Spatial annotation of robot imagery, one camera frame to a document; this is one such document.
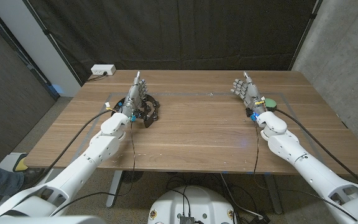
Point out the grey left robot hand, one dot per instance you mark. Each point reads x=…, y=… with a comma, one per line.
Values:
x=132, y=99

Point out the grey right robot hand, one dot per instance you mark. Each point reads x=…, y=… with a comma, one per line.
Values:
x=252, y=95

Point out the black half-moon tambourine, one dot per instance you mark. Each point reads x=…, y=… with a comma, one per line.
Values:
x=149, y=109

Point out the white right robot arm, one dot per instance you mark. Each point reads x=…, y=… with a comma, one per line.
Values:
x=306, y=168

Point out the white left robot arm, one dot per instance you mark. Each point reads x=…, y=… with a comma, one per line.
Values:
x=82, y=161

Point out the green button with black base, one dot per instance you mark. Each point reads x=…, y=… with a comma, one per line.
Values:
x=270, y=103

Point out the white power strip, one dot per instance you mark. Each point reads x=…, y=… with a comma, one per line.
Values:
x=102, y=69

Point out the black round ribbed floor object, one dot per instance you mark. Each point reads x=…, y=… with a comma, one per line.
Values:
x=132, y=176

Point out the black backdrop stand pole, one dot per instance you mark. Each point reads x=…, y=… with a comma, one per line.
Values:
x=54, y=43
x=304, y=34

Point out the dark grey fabric mat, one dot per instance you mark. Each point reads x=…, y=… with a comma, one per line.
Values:
x=197, y=31

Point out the white robot torso base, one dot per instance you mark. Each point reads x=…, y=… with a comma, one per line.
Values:
x=194, y=202

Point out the black floor power adapter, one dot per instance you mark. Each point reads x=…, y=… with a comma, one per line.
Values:
x=259, y=219

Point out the dark brown shoe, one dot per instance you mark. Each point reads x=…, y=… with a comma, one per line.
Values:
x=33, y=177

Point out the dark grey door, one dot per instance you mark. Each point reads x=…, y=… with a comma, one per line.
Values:
x=5, y=93

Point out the yellow and black floor object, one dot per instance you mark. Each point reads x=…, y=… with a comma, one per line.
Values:
x=20, y=163

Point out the small black torso device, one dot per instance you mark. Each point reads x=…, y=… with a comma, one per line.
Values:
x=186, y=220

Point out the white robot chest housing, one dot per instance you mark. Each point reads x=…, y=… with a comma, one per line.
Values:
x=42, y=220

